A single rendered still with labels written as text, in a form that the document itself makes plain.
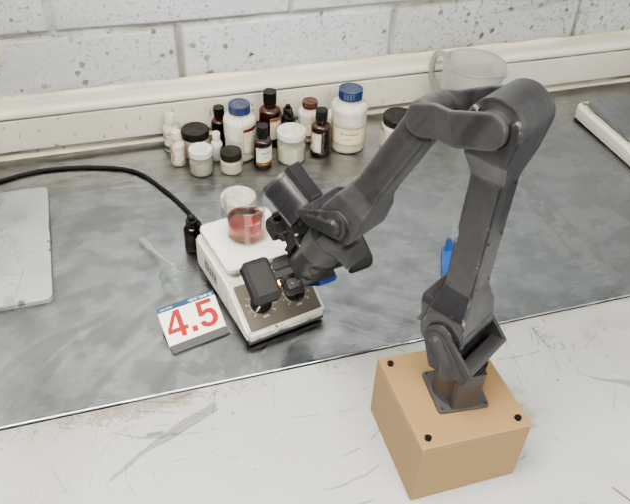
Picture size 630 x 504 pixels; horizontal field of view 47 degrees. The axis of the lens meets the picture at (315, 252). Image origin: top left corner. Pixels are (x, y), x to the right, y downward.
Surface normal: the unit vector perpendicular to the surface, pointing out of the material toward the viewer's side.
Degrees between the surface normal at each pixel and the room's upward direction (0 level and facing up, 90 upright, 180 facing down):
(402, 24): 90
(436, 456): 90
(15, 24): 90
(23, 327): 0
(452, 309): 57
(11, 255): 0
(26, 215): 0
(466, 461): 90
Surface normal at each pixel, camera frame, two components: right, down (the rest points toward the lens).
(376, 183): -0.66, 0.44
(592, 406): 0.04, -0.75
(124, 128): 0.29, 0.64
